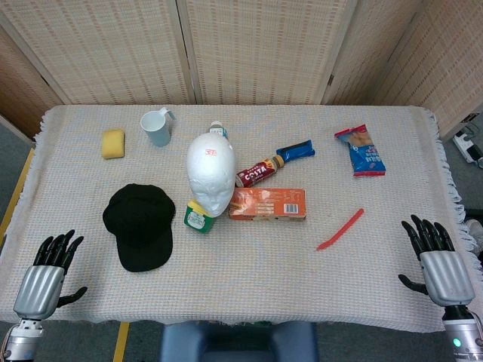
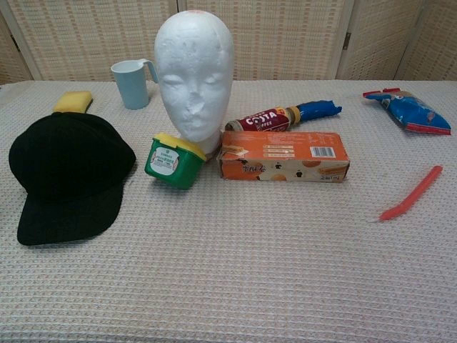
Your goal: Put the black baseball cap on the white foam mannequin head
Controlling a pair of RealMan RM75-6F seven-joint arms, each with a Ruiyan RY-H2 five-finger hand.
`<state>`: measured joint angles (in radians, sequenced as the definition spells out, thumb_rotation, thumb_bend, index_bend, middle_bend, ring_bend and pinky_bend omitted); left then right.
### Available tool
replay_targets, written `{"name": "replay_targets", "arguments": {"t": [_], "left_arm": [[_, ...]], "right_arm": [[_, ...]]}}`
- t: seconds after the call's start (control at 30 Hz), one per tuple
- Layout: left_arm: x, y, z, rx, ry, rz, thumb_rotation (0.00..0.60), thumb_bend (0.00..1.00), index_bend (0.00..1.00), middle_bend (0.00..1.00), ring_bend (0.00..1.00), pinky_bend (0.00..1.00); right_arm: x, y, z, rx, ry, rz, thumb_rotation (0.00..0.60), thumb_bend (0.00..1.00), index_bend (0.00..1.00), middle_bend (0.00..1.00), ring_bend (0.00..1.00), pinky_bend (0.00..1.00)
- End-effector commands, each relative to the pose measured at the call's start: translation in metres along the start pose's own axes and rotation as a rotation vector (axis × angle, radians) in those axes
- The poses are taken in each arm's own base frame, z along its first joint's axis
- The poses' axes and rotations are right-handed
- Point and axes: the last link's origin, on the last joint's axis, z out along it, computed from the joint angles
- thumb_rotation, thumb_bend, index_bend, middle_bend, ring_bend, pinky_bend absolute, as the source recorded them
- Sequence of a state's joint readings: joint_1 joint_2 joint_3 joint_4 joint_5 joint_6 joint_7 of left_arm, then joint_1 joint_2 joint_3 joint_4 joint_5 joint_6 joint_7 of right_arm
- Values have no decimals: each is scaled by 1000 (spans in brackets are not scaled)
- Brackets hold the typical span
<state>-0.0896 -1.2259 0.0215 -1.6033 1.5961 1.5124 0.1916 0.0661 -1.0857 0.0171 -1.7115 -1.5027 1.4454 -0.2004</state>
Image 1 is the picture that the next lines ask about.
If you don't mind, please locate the black baseball cap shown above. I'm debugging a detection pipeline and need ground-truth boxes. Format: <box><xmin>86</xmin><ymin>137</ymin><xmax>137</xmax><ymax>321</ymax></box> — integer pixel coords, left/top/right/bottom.
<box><xmin>102</xmin><ymin>183</ymin><xmax>177</xmax><ymax>274</ymax></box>

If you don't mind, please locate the red blue snack bag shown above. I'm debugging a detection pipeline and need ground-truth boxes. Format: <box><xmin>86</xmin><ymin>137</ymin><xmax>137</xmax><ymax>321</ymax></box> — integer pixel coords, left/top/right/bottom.
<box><xmin>334</xmin><ymin>124</ymin><xmax>388</xmax><ymax>178</ymax></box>

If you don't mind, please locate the white woven tablecloth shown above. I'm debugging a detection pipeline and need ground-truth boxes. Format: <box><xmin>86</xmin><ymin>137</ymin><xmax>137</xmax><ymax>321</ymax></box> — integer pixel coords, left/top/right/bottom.
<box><xmin>0</xmin><ymin>104</ymin><xmax>483</xmax><ymax>334</ymax></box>

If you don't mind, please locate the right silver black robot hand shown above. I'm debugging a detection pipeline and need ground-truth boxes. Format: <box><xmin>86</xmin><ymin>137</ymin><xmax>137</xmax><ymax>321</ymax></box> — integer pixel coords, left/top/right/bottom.
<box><xmin>398</xmin><ymin>214</ymin><xmax>475</xmax><ymax>307</ymax></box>

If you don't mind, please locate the red Costa coffee bottle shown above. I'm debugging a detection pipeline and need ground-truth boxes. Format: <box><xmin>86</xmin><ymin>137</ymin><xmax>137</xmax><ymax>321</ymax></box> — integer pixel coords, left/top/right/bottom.
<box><xmin>235</xmin><ymin>154</ymin><xmax>285</xmax><ymax>189</ymax></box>

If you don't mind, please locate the green yellow-lidded container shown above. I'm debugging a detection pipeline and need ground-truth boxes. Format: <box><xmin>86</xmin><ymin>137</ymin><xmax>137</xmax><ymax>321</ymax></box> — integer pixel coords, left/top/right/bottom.
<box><xmin>183</xmin><ymin>200</ymin><xmax>216</xmax><ymax>235</ymax></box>

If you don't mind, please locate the clear water bottle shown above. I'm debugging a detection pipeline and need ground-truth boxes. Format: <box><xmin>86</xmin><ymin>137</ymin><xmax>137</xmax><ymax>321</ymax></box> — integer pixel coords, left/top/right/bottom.
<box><xmin>205</xmin><ymin>120</ymin><xmax>229</xmax><ymax>140</ymax></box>

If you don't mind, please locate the yellow sponge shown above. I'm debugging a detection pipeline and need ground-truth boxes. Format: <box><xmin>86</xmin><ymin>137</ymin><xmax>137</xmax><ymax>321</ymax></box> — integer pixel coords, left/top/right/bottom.
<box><xmin>100</xmin><ymin>128</ymin><xmax>126</xmax><ymax>160</ymax></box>

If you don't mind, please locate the blue snack bar wrapper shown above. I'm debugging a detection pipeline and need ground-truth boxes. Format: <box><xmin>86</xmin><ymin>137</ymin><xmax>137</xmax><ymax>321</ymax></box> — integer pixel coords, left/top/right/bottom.
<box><xmin>275</xmin><ymin>140</ymin><xmax>316</xmax><ymax>164</ymax></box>

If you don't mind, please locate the orange cardboard box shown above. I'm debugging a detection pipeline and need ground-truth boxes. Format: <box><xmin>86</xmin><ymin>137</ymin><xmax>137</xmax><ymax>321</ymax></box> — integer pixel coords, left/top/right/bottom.
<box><xmin>227</xmin><ymin>187</ymin><xmax>307</xmax><ymax>223</ymax></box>

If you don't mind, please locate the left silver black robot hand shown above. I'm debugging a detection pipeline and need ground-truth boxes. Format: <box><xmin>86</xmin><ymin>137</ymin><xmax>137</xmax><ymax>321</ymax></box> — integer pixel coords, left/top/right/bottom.
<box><xmin>13</xmin><ymin>229</ymin><xmax>88</xmax><ymax>322</ymax></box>

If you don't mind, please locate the pale blue plastic cup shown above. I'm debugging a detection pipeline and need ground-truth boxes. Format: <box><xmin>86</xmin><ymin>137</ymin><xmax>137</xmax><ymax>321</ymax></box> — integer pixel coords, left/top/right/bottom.
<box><xmin>140</xmin><ymin>106</ymin><xmax>177</xmax><ymax>148</ymax></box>

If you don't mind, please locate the white foam mannequin head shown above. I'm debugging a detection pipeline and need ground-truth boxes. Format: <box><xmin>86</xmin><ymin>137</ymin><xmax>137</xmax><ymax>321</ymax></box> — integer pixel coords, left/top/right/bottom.
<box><xmin>185</xmin><ymin>132</ymin><xmax>237</xmax><ymax>219</ymax></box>

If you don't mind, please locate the woven folding screen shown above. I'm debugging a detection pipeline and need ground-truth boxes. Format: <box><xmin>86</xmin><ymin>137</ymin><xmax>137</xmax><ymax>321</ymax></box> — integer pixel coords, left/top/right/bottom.
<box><xmin>0</xmin><ymin>0</ymin><xmax>483</xmax><ymax>143</ymax></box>

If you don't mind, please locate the white power strip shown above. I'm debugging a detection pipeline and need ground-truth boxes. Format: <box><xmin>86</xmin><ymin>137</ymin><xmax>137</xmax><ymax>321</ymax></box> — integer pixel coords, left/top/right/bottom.
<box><xmin>452</xmin><ymin>130</ymin><xmax>483</xmax><ymax>169</ymax></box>

